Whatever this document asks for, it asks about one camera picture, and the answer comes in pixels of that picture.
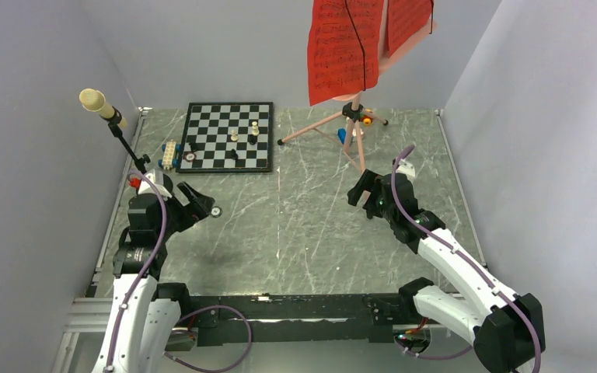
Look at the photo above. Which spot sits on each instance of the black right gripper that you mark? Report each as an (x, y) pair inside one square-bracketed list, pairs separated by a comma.
[(370, 181)]

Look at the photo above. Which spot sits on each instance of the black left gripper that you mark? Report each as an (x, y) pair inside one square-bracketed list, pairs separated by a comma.
[(199, 207)]

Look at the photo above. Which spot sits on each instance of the black microphone stand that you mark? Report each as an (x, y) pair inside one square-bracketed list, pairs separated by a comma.
[(139, 162)]

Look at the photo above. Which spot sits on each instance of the gold microphone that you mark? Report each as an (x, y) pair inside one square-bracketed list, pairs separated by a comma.
[(94, 101)]

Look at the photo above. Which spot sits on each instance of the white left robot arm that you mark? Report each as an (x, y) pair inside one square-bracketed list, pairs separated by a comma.
[(144, 310)]

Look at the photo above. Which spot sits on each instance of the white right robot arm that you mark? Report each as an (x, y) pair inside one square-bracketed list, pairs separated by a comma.
[(503, 328)]

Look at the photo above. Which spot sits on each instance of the pink music stand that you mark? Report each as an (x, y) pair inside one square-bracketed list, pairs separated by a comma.
[(353, 110)]

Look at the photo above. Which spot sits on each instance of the small black round disc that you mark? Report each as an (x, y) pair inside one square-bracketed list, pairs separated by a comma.
[(216, 212)]

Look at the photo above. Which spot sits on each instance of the blue toy block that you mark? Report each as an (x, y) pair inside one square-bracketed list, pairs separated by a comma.
[(341, 135)]

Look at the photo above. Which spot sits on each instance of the orange yellow toy piece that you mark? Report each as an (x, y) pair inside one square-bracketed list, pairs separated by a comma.
[(366, 120)]

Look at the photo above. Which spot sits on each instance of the white blue toy brick car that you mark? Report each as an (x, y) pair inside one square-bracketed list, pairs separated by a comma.
[(170, 156)]

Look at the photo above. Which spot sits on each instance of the black white chessboard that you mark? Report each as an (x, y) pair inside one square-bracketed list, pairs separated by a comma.
[(210, 126)]

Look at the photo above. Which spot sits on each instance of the white chess piece tall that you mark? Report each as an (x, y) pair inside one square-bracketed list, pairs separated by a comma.
[(255, 129)]

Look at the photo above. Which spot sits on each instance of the red sheet music left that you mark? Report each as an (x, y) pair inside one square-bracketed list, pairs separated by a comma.
[(343, 48)]

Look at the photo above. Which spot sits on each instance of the red sheet music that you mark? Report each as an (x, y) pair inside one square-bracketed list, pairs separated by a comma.
[(343, 48), (408, 23)]

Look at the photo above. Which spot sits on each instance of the red sheet music right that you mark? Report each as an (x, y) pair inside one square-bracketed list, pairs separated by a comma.
[(408, 23)]

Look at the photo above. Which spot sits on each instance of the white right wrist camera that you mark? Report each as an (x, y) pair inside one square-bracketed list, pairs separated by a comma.
[(403, 166)]

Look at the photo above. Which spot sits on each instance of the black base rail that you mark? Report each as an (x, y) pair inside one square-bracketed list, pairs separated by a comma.
[(374, 317)]

